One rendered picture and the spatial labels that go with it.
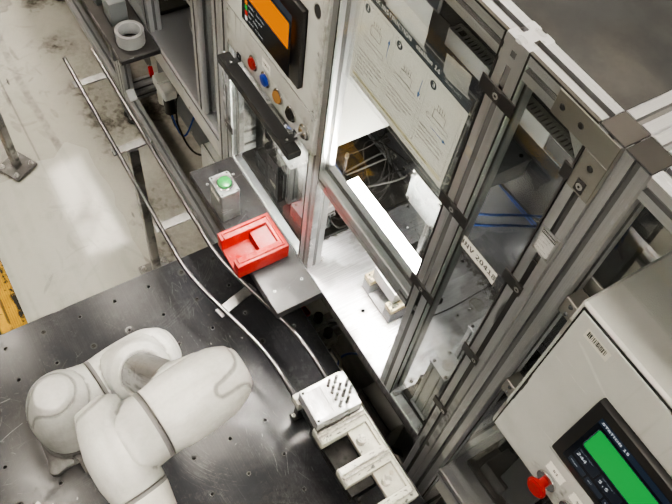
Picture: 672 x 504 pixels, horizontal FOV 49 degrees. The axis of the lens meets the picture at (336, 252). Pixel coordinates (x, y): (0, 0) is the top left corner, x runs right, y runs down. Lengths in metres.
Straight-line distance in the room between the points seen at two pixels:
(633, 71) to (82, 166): 2.78
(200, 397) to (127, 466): 0.16
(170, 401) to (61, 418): 0.59
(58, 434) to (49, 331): 0.44
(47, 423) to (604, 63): 1.43
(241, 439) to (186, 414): 0.75
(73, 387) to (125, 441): 0.57
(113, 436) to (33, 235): 2.06
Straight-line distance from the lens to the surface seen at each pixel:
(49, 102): 3.78
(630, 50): 1.08
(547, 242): 1.08
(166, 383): 1.34
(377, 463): 1.86
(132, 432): 1.32
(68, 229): 3.29
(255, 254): 1.98
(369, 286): 1.97
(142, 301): 2.26
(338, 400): 1.85
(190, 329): 2.20
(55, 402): 1.87
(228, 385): 1.35
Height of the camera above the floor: 2.64
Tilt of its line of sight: 57 degrees down
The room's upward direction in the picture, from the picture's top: 10 degrees clockwise
